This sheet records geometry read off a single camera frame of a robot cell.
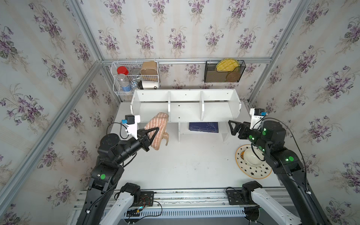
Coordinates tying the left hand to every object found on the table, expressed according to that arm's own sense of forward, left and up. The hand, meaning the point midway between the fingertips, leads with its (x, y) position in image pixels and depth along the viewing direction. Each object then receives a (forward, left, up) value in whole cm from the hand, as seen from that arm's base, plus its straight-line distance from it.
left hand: (160, 130), depth 57 cm
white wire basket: (+47, +25, -7) cm, 54 cm away
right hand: (+8, -37, -5) cm, 38 cm away
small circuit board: (-25, +15, -40) cm, 50 cm away
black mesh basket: (+50, -30, -7) cm, 59 cm away
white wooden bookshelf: (+26, -14, -13) cm, 32 cm away
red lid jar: (+51, +30, -5) cm, 60 cm away
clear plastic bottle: (+42, +27, -10) cm, 51 cm away
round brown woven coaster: (+51, -46, -9) cm, 69 cm away
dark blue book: (+17, -28, -23) cm, 40 cm away
